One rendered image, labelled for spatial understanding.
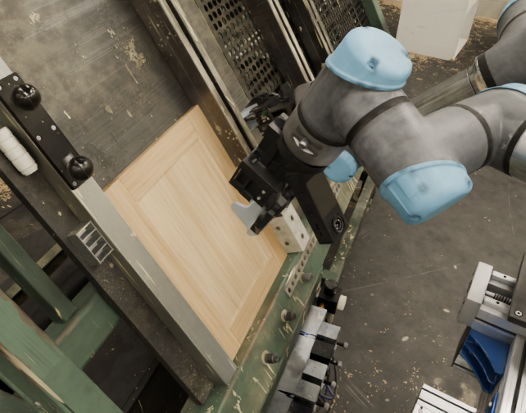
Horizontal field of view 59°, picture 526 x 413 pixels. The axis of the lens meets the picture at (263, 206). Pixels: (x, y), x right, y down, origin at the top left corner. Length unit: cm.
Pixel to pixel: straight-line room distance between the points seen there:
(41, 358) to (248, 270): 57
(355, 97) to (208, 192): 69
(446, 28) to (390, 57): 444
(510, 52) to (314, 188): 42
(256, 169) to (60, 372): 44
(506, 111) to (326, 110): 18
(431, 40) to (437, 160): 454
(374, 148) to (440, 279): 216
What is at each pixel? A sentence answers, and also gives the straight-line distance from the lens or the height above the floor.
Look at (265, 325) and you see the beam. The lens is 117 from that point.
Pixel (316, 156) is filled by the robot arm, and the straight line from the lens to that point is 53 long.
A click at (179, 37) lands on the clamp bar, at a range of 110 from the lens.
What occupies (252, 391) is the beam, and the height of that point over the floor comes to 85.
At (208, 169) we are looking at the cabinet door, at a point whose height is 120.
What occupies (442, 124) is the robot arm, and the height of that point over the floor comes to 162.
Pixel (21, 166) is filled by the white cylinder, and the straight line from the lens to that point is 84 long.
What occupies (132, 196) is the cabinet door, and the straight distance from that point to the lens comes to 95.
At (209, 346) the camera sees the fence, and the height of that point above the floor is 99.
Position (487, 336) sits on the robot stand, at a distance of 126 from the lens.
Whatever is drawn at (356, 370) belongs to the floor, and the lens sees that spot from 217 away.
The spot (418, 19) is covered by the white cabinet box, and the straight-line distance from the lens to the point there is 496.
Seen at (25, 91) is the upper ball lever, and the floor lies 156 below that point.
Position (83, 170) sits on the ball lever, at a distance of 73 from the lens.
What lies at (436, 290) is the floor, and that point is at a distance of 254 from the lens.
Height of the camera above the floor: 185
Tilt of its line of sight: 41 degrees down
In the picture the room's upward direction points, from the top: straight up
